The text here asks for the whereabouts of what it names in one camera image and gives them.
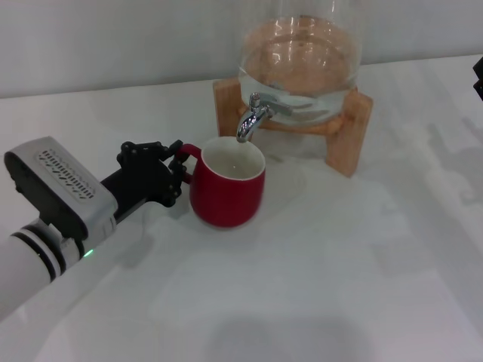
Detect chrome faucet tap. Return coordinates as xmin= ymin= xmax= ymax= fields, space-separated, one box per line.
xmin=235 ymin=92 xmax=294 ymax=143

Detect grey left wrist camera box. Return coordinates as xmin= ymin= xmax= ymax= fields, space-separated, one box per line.
xmin=3 ymin=136 xmax=118 ymax=242

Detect glass water dispenser jar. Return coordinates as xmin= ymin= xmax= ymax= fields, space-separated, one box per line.
xmin=237 ymin=0 xmax=365 ymax=124

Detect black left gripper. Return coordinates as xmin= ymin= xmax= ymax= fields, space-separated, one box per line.
xmin=100 ymin=138 xmax=190 ymax=224

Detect wooden dispenser stand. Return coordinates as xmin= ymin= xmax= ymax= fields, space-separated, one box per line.
xmin=212 ymin=77 xmax=374 ymax=178

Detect red ceramic cup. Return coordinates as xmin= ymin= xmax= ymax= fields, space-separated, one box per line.
xmin=177 ymin=136 xmax=267 ymax=230

